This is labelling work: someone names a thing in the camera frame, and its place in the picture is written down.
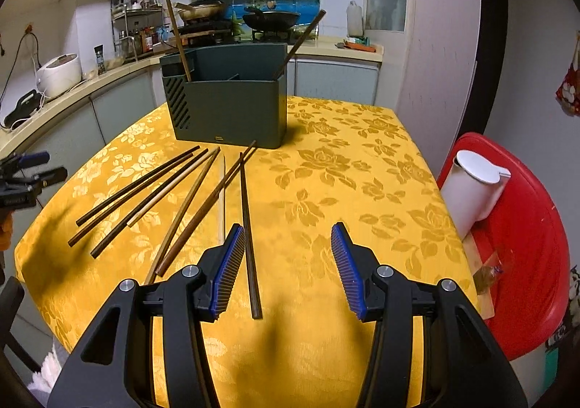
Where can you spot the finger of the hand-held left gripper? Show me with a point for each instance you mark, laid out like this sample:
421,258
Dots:
45,174
34,158

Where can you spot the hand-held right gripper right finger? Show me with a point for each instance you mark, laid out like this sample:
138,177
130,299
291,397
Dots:
349,276

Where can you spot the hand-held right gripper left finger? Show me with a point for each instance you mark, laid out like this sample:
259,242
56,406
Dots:
229,272

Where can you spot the bunch of dark wooden chopsticks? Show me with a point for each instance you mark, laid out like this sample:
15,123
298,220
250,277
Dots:
255,290

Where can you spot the pale wooden chopstick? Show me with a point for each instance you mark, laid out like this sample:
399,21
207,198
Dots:
152,270
172,188
222,199

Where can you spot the dark green utensil holder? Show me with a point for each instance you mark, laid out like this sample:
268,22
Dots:
235,113

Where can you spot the brown wooden chopstick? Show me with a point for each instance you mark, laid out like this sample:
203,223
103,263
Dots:
176,34

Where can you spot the dark slim chopstick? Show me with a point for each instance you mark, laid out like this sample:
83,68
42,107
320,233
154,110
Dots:
299,43

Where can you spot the black handheld appliance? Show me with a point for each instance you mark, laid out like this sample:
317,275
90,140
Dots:
20,109

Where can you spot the beige kitchen countertop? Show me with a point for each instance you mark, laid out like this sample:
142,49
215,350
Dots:
72,102

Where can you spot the white rice cooker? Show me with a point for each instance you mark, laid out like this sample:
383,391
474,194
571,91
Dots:
59,75

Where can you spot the yellow floral tablecloth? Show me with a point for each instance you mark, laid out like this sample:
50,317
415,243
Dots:
340,172

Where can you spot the dark pepper grinder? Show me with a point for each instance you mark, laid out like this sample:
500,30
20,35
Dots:
99,61

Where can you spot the dark chair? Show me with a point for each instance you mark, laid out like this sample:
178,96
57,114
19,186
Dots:
11,326

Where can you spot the clear plastic wrapper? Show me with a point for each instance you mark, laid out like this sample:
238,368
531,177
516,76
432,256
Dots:
487,274

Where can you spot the white pitcher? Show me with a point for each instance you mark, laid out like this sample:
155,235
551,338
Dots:
471,190

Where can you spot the metal spice rack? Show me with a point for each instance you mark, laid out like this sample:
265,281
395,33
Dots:
136,23

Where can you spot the white fluffy cloth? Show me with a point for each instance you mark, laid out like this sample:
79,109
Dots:
47,367

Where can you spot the red plastic basin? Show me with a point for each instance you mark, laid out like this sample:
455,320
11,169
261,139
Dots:
521,254

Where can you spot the pale green base cabinets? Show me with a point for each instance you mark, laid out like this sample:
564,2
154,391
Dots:
330,82

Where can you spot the black gas hob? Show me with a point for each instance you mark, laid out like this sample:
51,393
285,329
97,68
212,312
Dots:
213,25

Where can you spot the orange cloth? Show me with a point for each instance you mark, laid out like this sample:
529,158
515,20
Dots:
360,44

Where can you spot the black wok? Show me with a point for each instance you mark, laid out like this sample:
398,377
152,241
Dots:
272,18

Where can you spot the plastic oil jug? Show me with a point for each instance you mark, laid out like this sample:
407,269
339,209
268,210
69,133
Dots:
355,18

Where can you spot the blue beach backsplash sticker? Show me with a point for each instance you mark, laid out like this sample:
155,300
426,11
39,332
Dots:
308,5

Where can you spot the red hanging bag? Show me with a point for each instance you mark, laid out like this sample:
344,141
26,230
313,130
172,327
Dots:
570,88

